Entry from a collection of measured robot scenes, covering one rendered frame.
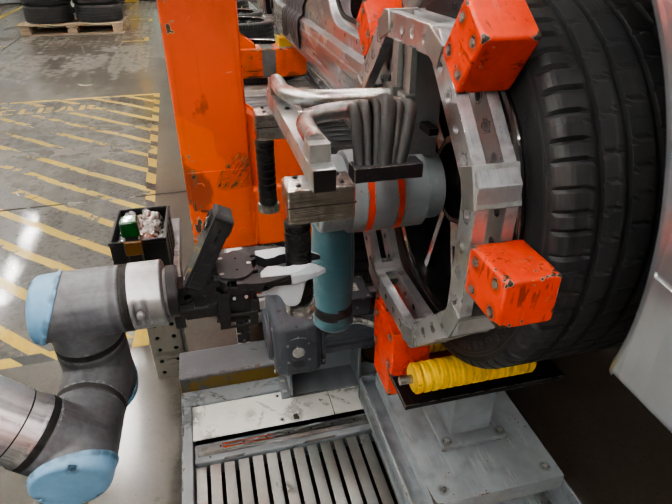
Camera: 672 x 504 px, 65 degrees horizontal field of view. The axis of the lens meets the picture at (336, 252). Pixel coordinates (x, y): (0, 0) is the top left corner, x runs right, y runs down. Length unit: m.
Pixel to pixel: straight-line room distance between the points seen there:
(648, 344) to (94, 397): 0.66
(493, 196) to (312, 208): 0.22
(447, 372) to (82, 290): 0.63
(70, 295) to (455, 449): 0.90
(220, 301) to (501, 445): 0.82
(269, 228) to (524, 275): 0.87
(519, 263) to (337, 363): 1.06
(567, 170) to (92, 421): 0.64
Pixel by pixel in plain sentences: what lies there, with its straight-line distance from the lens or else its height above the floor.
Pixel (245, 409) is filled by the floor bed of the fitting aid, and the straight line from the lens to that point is 1.58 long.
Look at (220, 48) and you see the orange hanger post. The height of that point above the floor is 1.02.
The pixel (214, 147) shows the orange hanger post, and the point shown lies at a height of 0.80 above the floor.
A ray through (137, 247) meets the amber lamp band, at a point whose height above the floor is 0.59.
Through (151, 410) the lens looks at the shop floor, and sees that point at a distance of 1.75.
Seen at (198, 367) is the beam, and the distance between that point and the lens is 1.65.
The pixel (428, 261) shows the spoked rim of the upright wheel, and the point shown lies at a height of 0.64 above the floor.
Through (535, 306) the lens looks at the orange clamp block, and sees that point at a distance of 0.67.
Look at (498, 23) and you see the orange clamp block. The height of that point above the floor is 1.14.
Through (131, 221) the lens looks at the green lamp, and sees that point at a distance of 1.31.
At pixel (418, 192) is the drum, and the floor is 0.87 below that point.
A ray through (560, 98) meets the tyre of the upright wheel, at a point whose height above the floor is 1.06.
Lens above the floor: 1.22
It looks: 31 degrees down
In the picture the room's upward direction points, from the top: straight up
